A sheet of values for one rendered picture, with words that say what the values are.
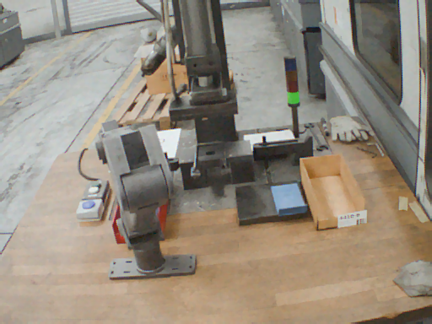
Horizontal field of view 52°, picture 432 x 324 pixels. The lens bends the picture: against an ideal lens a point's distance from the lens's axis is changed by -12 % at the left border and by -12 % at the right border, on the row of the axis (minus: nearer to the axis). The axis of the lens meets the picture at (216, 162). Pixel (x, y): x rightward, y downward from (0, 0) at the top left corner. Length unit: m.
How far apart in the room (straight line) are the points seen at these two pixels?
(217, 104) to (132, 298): 0.56
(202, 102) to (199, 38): 0.18
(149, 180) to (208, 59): 0.55
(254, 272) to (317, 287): 0.15
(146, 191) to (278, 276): 0.39
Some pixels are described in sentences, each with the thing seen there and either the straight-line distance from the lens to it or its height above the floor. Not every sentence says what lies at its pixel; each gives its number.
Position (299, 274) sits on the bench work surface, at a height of 0.90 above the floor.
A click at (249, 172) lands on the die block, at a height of 0.93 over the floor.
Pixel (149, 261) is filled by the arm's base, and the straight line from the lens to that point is 1.07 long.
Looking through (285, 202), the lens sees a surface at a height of 0.92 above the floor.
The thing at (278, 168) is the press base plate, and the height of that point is 0.90.
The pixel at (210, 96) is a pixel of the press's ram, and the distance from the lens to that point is 1.28.
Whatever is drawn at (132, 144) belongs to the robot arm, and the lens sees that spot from 0.84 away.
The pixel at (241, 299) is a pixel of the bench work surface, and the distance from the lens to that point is 1.00.
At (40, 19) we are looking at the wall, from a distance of 11.52.
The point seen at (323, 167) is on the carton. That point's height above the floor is 0.94.
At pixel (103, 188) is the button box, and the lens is 1.44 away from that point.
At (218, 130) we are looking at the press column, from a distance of 1.61.
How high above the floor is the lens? 1.58
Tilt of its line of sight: 26 degrees down
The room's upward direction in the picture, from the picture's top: 8 degrees counter-clockwise
